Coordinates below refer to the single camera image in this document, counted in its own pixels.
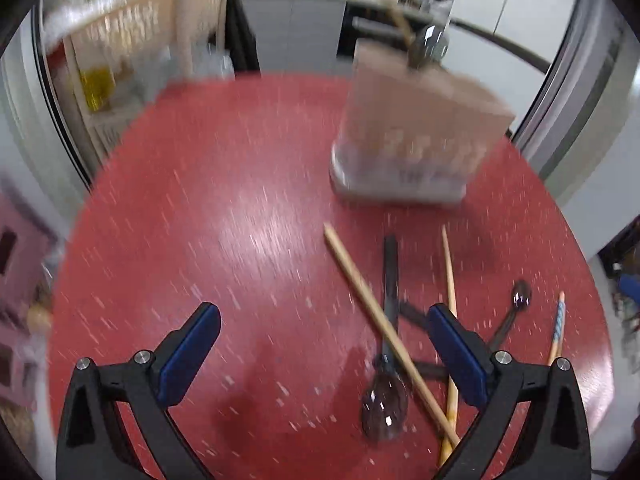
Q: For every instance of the beige utensil holder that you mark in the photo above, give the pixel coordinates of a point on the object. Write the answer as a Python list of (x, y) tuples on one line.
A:
[(415, 125)]

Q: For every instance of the large black spoon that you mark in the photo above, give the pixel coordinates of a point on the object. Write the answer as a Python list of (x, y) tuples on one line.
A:
[(391, 270)]

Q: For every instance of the small black spoon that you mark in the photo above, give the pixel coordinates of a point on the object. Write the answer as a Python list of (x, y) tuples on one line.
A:
[(521, 294)]

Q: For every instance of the grey kitchen counter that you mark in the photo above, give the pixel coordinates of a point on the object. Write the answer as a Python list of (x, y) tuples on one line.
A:
[(295, 25)]

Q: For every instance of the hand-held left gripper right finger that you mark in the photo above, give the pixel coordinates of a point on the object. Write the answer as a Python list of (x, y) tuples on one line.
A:
[(457, 355)]

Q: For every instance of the plain wooden chopstick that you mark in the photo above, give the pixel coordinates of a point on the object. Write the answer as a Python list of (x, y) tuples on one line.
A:
[(370, 300)]

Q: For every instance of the black hanging cloth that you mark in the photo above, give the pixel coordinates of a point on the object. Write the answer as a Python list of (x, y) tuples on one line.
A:
[(242, 35)]

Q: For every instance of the yellow oil bottle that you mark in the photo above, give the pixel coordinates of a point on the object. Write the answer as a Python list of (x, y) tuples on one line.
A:
[(97, 87)]

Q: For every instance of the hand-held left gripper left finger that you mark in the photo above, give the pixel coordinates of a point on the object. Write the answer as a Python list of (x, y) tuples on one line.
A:
[(192, 350)]

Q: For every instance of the black built-in oven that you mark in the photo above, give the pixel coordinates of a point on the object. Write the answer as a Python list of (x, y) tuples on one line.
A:
[(350, 35)]

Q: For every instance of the beige plastic storage cart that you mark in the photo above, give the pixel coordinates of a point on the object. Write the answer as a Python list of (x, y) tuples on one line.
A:
[(130, 20)]

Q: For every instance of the blue patterned chopstick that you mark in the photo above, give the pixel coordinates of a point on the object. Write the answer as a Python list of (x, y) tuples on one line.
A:
[(557, 325)]

